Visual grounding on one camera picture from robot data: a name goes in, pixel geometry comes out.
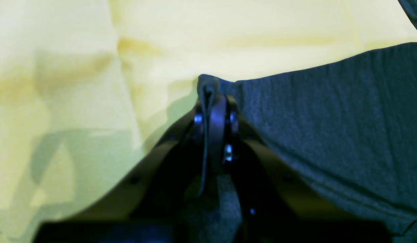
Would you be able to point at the dark grey long-sleeve T-shirt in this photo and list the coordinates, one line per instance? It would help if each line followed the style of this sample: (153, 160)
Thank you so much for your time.
(331, 86)

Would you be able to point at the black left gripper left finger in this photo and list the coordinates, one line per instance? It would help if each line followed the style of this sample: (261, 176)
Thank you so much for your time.
(144, 207)

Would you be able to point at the yellow table cloth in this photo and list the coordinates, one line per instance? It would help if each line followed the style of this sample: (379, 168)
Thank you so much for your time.
(87, 87)

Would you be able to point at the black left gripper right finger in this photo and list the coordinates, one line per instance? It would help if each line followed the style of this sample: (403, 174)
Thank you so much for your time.
(277, 205)

